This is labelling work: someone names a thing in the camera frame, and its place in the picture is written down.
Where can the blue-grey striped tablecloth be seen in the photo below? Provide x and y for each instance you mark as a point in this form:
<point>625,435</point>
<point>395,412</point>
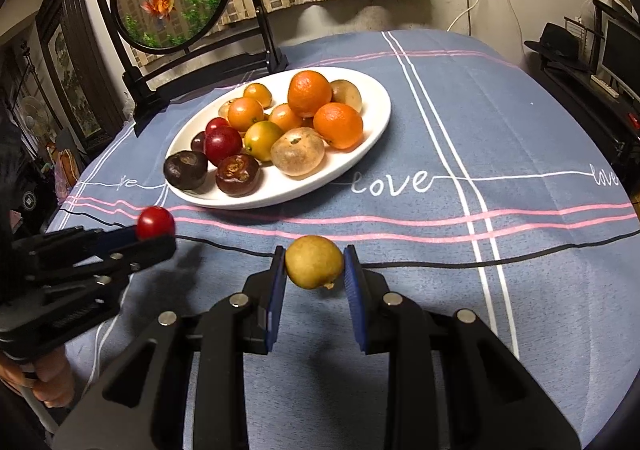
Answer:
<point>500,280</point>

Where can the heart-shaped dark brown mangosteen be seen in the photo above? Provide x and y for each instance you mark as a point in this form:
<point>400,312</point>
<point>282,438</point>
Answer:
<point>186,169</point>

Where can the small red cherry tomato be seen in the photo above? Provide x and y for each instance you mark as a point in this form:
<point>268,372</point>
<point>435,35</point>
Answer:
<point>156,223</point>

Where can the black box white logo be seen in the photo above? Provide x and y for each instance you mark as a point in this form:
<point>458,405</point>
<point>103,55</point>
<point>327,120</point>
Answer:
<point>27,200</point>

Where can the white oval plate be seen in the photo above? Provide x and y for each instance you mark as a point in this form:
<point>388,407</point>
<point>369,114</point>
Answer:
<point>310,185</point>

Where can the person's left hand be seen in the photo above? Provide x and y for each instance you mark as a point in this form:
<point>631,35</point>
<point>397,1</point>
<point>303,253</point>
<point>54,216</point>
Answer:
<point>52,375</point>

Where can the small yellow fruit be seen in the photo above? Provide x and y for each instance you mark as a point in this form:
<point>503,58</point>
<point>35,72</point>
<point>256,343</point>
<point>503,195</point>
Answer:
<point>314,262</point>

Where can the large dimpled orange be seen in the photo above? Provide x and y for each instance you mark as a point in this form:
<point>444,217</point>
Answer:
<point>309,92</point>

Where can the large red plum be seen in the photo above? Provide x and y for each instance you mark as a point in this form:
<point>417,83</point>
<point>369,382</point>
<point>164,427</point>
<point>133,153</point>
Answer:
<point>223,144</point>

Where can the medium smooth orange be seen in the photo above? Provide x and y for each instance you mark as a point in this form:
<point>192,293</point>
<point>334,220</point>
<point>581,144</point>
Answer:
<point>245,113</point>

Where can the black desk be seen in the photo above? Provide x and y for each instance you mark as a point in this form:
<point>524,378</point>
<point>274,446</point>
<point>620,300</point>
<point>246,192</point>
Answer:
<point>590,104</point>

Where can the orange mandarin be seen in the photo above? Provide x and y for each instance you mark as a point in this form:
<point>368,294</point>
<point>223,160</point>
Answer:
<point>338,124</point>

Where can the dark framed painting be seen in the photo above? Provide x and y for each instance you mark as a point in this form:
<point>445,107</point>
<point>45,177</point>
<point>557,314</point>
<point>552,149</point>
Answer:
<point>70,69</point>

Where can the black hat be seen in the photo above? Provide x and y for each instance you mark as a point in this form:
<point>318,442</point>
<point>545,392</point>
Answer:
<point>557,44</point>

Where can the round dark brown mangosteen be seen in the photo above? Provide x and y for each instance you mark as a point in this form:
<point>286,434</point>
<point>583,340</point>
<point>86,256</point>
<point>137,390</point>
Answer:
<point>237,174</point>

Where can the small tan longan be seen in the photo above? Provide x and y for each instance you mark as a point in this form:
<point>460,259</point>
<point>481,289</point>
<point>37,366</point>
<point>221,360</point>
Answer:
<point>225,107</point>

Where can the computer monitor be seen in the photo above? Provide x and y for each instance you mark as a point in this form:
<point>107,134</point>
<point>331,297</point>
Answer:
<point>622,54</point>

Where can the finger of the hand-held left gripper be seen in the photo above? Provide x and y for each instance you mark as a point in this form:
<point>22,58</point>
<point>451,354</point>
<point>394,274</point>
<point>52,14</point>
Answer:
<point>145,250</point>
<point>60,242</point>

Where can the large tan spotted fruit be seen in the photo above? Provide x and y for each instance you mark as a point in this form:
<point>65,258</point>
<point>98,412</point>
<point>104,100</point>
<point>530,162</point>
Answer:
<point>298,152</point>

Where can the white cushion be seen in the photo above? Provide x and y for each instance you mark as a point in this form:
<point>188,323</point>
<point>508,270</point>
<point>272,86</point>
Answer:
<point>350,22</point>

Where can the small orange kumquat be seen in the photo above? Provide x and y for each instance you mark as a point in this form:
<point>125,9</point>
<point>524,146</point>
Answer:
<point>285,117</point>
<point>257,94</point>

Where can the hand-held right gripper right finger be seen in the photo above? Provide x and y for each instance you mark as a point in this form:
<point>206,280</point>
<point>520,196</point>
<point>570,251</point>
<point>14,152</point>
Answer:
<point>352,295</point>

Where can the green-yellow citrus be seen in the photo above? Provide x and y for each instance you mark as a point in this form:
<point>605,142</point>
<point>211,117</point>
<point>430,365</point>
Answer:
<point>263,139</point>

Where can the white electric fan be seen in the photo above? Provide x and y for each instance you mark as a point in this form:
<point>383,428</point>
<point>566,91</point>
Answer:
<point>32,117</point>

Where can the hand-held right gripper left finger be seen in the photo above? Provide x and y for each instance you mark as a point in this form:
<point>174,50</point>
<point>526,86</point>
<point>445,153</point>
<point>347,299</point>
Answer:
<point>275,290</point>

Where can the small red plum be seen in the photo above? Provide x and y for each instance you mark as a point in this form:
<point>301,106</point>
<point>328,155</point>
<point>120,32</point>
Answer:
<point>216,123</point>

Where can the small dark purple fruit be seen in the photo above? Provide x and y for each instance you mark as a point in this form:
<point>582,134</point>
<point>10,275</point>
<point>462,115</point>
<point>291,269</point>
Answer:
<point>198,142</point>

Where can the orange patterned bag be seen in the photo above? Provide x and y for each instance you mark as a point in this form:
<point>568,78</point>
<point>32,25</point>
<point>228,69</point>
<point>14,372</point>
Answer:
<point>67,169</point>

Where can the tan round fruit dark stem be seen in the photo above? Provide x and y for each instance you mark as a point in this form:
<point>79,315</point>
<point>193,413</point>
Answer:
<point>348,93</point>

